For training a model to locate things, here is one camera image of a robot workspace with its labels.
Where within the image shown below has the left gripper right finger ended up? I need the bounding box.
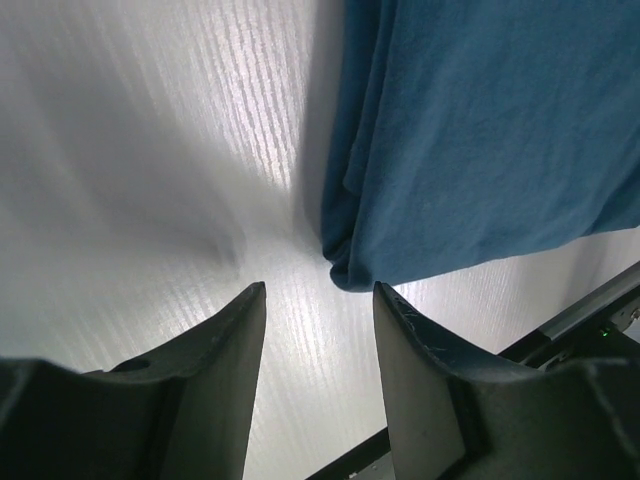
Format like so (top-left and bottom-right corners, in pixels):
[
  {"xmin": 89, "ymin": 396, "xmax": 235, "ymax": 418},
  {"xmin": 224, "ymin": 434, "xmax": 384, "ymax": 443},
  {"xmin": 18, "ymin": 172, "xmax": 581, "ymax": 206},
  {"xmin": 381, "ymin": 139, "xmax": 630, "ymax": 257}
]
[{"xmin": 373, "ymin": 283, "xmax": 639, "ymax": 479}]

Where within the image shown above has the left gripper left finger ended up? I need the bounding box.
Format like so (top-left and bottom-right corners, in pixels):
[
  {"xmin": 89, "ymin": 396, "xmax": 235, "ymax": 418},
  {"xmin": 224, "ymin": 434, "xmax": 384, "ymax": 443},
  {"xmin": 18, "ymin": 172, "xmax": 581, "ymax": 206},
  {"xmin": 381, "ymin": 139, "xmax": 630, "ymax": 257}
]
[{"xmin": 1, "ymin": 282, "xmax": 266, "ymax": 479}]

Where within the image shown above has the dark blue t shirt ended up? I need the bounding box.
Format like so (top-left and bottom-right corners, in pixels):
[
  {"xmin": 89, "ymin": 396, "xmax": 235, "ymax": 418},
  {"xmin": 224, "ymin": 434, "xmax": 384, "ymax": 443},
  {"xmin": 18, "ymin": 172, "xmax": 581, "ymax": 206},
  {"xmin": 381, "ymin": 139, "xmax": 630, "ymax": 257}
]
[{"xmin": 321, "ymin": 1, "xmax": 639, "ymax": 292}]

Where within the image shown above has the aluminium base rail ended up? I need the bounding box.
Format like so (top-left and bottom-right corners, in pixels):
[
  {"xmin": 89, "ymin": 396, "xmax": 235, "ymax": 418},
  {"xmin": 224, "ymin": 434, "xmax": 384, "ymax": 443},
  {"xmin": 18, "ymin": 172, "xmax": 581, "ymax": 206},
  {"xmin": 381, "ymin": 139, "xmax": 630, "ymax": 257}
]
[{"xmin": 537, "ymin": 262, "xmax": 639, "ymax": 341}]

